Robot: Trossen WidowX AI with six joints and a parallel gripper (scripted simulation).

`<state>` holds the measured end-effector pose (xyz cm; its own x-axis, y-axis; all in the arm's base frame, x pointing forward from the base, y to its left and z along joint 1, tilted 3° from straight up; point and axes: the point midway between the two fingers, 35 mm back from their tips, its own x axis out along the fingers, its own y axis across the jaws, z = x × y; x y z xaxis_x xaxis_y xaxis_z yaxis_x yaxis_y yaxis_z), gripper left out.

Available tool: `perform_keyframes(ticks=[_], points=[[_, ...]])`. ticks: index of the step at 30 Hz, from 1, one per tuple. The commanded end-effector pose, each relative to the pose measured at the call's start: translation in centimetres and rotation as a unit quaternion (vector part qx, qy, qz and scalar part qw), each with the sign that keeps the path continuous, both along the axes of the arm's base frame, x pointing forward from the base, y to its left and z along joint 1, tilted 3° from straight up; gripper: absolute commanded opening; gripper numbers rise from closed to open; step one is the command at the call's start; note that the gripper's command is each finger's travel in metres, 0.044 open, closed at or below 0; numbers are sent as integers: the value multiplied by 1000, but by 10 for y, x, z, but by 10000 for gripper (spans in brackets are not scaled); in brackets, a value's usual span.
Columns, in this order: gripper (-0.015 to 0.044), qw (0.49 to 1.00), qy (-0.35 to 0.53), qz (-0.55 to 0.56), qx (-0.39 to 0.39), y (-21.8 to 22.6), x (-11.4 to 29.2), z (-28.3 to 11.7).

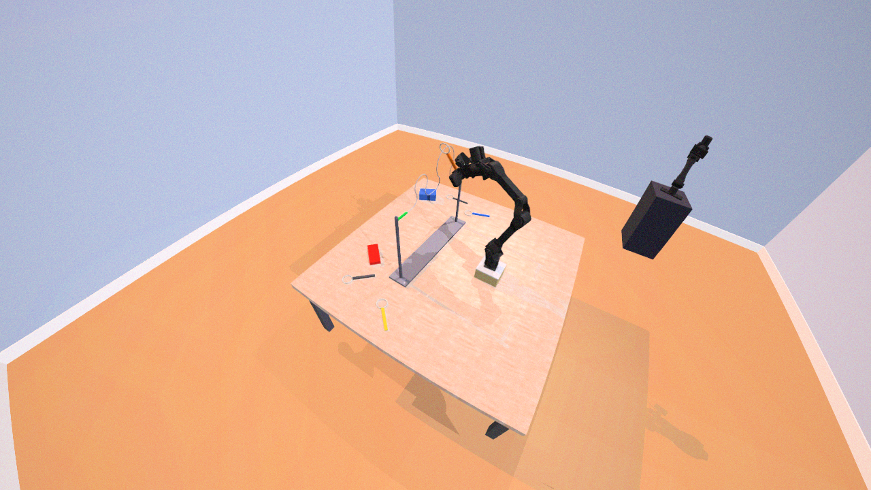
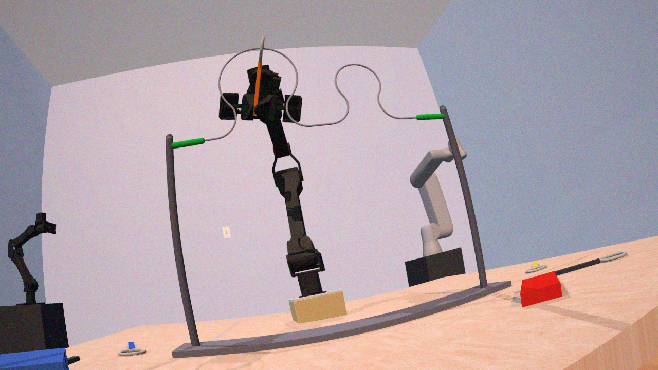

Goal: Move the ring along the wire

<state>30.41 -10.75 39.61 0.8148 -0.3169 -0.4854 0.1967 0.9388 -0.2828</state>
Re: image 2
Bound red block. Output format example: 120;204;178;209
520;271;562;307

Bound blue block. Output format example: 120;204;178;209
0;348;69;370

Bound orange handle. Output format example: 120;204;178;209
253;36;265;116

